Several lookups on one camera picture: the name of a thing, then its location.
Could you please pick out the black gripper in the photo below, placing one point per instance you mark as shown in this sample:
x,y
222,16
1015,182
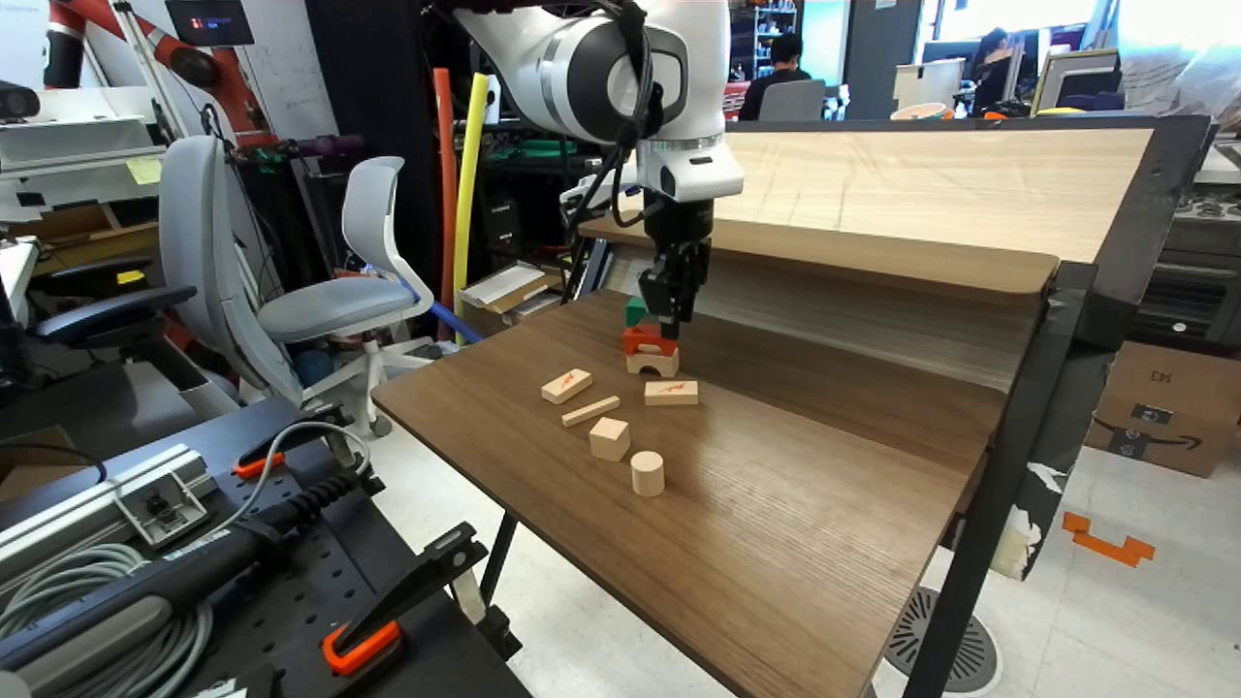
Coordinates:
x,y
679,239

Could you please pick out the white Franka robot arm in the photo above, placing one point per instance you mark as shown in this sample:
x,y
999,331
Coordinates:
x,y
584,71

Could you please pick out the orange arch block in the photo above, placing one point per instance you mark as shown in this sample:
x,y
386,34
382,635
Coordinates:
x,y
641,343

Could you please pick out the natural wooden arch block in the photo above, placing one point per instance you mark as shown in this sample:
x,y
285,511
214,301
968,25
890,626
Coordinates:
x,y
672,367

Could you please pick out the wooden rectangular block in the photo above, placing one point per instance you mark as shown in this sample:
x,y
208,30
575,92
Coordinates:
x,y
672,394
568,385

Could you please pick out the thin wooden stick block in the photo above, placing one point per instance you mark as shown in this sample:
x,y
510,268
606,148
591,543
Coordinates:
x,y
591,414

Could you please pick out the wooden cube block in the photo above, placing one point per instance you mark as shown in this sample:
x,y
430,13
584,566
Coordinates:
x,y
611,438

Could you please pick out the wooden cylinder block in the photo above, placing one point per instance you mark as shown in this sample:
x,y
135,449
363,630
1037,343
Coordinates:
x,y
648,473

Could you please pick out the stack of flat boards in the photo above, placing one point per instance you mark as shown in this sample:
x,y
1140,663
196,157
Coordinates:
x,y
510,290

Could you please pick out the wooden table shelf board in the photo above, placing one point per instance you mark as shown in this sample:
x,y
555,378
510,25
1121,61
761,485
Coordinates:
x,y
878,257

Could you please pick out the yellow foam tube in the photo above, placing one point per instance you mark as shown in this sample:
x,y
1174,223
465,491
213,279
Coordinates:
x,y
469,180

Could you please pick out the person in dark shirt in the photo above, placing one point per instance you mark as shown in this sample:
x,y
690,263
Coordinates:
x,y
780,79

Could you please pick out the orange foam tube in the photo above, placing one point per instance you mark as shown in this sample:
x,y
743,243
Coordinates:
x,y
448,180

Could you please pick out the white office chair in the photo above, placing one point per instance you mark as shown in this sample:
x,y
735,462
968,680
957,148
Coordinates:
x,y
343,308

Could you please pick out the black clamp with orange grip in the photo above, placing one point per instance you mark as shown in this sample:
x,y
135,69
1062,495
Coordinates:
x,y
389,601

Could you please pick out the round black floor grate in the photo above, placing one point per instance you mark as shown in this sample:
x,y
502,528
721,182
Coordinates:
x,y
965,654

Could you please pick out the grey office chair with armrests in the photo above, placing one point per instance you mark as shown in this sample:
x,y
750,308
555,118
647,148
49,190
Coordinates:
x,y
208,247

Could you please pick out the computer monitor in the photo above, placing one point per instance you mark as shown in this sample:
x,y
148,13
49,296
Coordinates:
x,y
1081,79

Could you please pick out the black perforated workbench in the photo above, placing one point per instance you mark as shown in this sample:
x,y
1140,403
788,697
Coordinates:
x,y
298,593

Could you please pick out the brown cardboard box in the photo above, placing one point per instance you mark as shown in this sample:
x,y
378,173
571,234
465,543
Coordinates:
x,y
1167,402

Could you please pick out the yellow sticky note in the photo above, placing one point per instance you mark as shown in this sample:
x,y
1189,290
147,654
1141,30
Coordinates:
x,y
147,173

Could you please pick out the silver aluminium extrusion rail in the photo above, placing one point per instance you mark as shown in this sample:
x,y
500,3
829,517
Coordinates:
x,y
80,507

